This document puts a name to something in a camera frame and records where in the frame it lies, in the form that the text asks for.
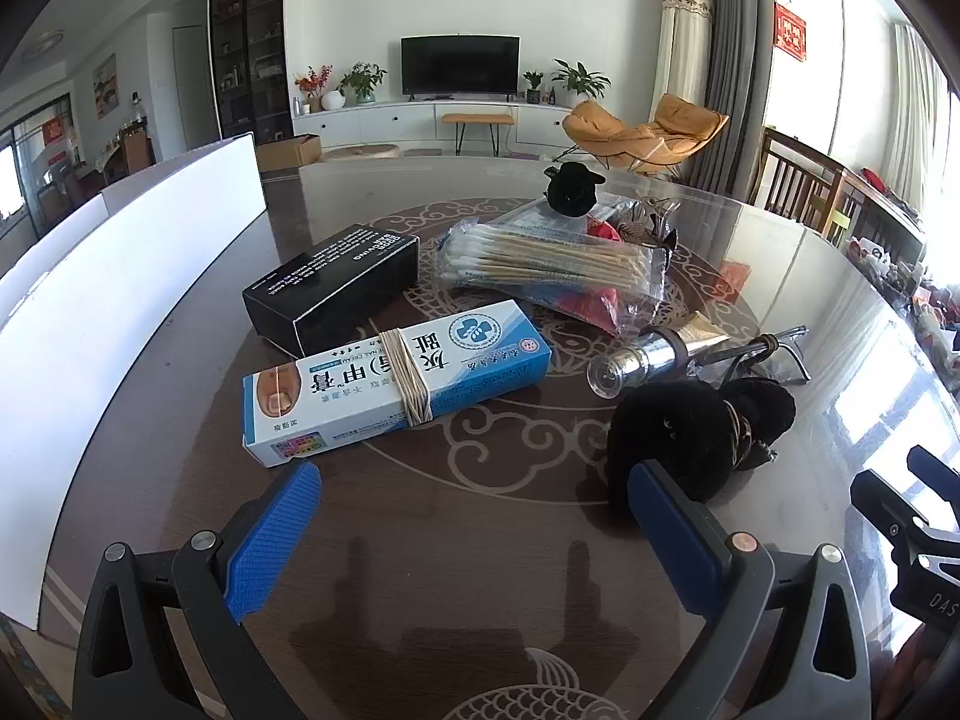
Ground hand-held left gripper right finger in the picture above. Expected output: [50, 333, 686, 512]
[628, 460, 875, 720]

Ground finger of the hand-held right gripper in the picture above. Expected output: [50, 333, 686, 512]
[907, 446, 960, 500]
[851, 469, 938, 556]

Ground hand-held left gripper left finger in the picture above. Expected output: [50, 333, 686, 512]
[73, 460, 323, 720]

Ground black fluffy beaded hair scrunchie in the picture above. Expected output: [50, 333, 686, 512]
[606, 379, 797, 503]

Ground blue white medicine box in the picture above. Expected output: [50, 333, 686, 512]
[241, 298, 554, 469]

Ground gold tube with silver cap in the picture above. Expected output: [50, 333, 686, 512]
[587, 311, 751, 398]

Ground red packet bundle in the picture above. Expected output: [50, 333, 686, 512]
[551, 216, 627, 337]

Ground black cardboard box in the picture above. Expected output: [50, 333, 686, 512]
[241, 223, 421, 359]

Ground white storage box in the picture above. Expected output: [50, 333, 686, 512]
[0, 131, 269, 631]

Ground cotton swab packet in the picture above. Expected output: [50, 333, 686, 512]
[433, 217, 668, 338]

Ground brown patterned glass desktop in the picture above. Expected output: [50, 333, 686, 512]
[45, 154, 960, 720]

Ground person's right hand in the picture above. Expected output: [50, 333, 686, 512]
[892, 622, 957, 702]

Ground pile of bags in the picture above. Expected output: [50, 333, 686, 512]
[847, 236, 960, 361]

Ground tan rubber band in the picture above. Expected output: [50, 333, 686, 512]
[379, 328, 436, 425]

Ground patterned fabric hair bow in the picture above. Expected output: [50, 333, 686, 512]
[615, 197, 681, 250]

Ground clear plastic packet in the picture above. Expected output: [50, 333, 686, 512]
[491, 195, 623, 242]

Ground black velvet hair scrunchie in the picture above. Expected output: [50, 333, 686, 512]
[544, 161, 607, 217]

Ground white sheer curtain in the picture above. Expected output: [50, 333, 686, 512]
[885, 22, 950, 203]

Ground brown cardboard box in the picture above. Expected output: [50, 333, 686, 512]
[256, 133, 322, 173]

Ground orange lounge chair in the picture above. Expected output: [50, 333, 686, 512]
[561, 94, 730, 181]

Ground white television cabinet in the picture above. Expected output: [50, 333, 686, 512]
[291, 99, 593, 158]

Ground grey curtain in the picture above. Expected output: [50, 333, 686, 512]
[690, 0, 777, 200]

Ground red flower arrangement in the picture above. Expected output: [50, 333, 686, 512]
[294, 66, 335, 115]

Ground white interior door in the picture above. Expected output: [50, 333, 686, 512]
[172, 26, 207, 151]

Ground wooden stool with metal legs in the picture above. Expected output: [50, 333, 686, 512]
[441, 112, 515, 158]

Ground green plant in teal pot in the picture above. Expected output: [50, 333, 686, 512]
[339, 61, 389, 104]

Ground large leafy potted plant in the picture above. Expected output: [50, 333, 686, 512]
[551, 58, 612, 110]

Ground covered standing air conditioner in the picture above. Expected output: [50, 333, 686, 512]
[649, 0, 717, 125]

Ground dark glass display cabinet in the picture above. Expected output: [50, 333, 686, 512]
[208, 0, 292, 147]

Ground black flat television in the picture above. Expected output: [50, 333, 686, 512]
[400, 34, 521, 100]

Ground round ceiling lamp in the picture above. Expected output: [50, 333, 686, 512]
[22, 30, 67, 61]

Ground red wall decoration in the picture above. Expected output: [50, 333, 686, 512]
[774, 2, 809, 63]

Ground framed wall painting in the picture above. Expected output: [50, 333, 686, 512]
[92, 54, 119, 119]

